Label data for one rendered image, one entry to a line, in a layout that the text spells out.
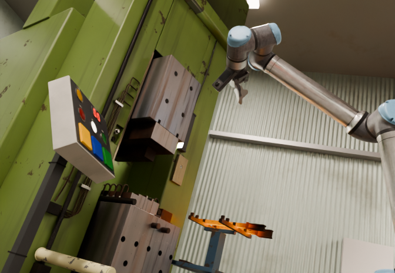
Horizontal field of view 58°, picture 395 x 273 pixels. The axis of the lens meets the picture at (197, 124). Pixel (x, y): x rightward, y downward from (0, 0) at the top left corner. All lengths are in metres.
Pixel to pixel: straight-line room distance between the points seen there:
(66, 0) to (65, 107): 1.51
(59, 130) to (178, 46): 1.26
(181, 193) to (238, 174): 2.41
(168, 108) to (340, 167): 3.06
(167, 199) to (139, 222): 0.46
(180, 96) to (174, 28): 0.49
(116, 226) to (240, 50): 0.93
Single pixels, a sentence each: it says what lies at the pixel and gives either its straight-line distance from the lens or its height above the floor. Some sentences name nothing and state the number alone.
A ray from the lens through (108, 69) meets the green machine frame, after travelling 1.88.
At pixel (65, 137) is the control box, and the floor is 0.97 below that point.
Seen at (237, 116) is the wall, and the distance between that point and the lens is 4.94.
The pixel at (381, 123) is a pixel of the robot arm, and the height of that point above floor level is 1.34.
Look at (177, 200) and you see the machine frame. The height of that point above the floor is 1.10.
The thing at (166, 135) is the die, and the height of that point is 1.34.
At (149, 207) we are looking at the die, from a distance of 1.84.
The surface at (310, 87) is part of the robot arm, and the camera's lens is 1.57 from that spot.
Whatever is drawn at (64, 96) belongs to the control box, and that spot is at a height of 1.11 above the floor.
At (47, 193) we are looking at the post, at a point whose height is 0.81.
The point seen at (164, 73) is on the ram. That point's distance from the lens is 1.97.
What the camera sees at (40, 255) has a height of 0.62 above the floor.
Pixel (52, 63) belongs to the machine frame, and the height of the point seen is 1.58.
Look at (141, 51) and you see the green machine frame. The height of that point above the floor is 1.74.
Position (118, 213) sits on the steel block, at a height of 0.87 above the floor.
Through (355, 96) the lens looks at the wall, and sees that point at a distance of 5.14.
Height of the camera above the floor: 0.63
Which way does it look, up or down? 25 degrees up
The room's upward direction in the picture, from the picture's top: 16 degrees clockwise
